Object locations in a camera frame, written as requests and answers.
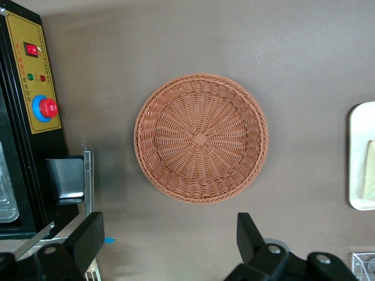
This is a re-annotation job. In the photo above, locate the red emergency stop button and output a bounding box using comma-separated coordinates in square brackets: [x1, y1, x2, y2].
[32, 95, 59, 124]

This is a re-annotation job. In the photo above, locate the beige plastic tray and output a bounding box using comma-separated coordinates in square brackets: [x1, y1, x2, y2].
[348, 101, 375, 211]

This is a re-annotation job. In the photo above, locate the steel tray in machine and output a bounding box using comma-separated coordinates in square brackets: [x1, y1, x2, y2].
[0, 137, 21, 225]

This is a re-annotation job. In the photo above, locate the grey aluminium frame bar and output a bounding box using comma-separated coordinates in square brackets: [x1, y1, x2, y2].
[13, 221, 56, 262]

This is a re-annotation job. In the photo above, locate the red rocker switch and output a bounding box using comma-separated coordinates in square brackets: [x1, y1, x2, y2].
[23, 42, 42, 59]

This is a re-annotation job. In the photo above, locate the black sealing machine yellow panel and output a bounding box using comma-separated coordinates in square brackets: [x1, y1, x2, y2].
[0, 0, 95, 241]

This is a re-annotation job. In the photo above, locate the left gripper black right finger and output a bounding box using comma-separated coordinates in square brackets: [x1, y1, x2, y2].
[225, 212, 360, 281]

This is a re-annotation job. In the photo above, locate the clear acrylic bottle rack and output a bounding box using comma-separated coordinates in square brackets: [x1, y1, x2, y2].
[351, 252, 375, 281]

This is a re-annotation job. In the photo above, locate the brown table mat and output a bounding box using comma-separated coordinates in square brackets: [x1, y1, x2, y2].
[0, 0, 375, 281]

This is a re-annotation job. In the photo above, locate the white wire shelf rack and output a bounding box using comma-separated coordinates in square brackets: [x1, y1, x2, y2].
[84, 257, 102, 281]

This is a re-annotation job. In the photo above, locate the triangle sandwich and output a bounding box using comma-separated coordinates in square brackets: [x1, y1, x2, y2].
[363, 139, 375, 202]

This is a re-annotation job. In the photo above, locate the round brown wicker basket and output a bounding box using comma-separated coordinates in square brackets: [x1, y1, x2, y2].
[134, 73, 269, 205]

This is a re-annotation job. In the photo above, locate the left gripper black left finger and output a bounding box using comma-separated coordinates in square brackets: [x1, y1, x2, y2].
[0, 211, 105, 281]

